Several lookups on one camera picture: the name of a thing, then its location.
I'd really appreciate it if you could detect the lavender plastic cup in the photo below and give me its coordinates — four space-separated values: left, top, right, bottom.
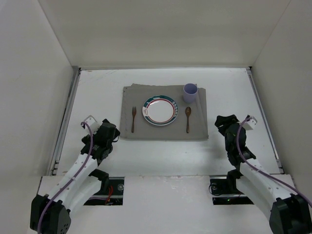
183 83 198 103

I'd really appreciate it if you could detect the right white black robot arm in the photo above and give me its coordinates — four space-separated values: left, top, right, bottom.
214 115 312 234

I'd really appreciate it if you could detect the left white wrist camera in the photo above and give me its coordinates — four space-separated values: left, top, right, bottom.
80 115 100 134

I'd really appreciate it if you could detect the left metal table rail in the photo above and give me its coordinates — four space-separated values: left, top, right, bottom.
47 66 81 176

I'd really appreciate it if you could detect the grey cloth placemat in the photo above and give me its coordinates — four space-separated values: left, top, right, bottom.
119 84 209 141

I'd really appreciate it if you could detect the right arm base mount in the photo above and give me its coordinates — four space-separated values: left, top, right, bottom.
209 176 254 205

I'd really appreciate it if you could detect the white plate green red rim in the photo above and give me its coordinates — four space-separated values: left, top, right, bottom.
142 95 179 126

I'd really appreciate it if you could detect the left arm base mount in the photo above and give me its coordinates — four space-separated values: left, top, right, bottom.
84 177 125 206

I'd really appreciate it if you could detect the right metal table rail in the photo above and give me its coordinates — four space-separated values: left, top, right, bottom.
246 66 285 174

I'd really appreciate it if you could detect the metal table rail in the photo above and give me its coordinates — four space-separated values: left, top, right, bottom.
47 66 81 176
246 66 285 174

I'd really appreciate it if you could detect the brown wooden fork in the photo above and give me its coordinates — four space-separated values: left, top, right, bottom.
131 106 137 133

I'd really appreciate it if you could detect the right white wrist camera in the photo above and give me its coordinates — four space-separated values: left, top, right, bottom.
243 115 257 131

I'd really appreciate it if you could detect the brown wooden spoon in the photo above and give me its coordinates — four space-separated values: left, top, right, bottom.
185 107 192 133

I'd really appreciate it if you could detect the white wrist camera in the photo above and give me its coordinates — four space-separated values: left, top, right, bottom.
80 115 100 134
243 115 257 131

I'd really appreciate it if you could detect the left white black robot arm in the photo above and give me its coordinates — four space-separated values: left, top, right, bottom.
30 116 120 234

